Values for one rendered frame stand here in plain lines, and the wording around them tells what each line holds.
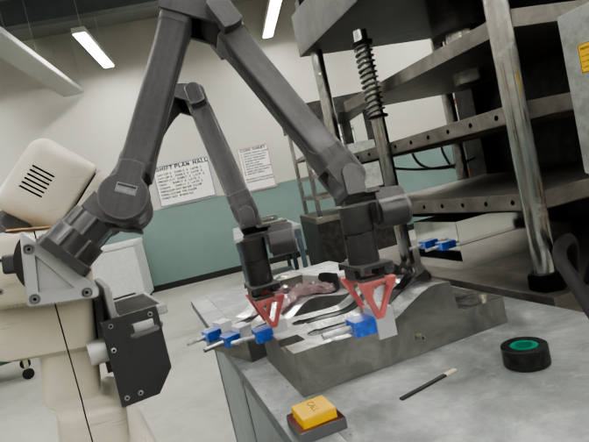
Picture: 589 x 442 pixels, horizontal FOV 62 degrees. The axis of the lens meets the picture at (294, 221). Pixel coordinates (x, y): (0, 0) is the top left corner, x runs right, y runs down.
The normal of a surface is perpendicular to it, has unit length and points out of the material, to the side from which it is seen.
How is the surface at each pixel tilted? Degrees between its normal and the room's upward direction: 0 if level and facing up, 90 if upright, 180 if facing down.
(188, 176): 90
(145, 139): 73
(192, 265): 90
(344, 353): 90
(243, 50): 81
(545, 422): 0
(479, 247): 90
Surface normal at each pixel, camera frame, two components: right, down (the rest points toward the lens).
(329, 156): 0.16, -0.21
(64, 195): 0.44, -0.04
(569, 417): -0.22, -0.97
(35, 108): 0.13, 0.04
